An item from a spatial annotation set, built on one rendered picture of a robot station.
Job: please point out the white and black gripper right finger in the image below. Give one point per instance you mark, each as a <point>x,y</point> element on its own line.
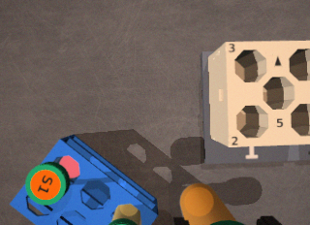
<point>268,220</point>

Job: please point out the blue tube rack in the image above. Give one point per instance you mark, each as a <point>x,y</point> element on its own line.
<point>92,166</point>

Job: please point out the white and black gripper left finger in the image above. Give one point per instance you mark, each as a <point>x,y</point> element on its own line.
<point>179,221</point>

